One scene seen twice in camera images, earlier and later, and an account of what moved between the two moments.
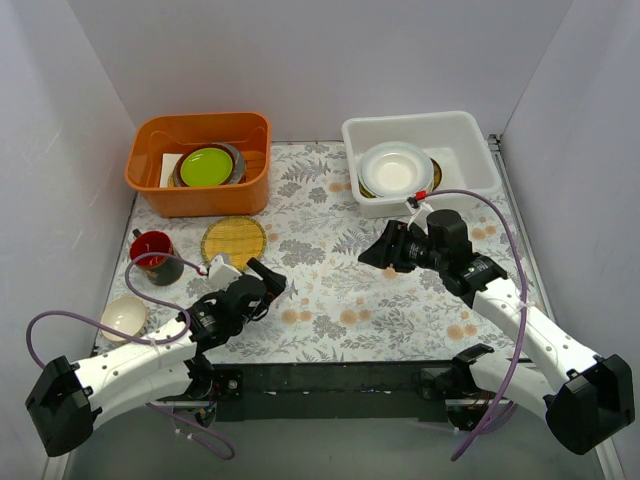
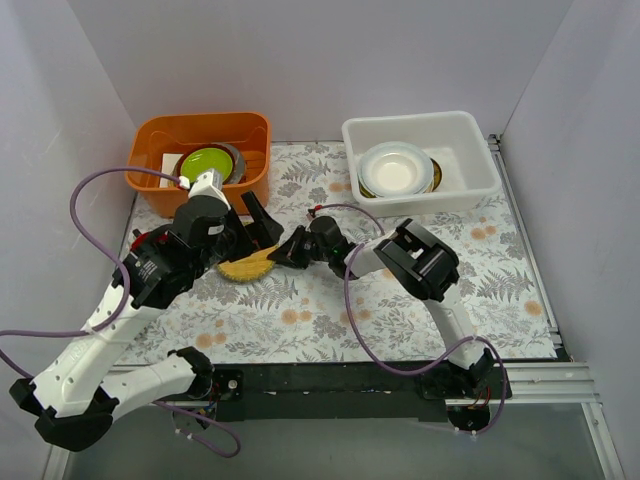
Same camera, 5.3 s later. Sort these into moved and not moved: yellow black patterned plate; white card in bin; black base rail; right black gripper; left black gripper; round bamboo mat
Moved: round bamboo mat; right black gripper; left black gripper
Not moved: black base rail; white card in bin; yellow black patterned plate
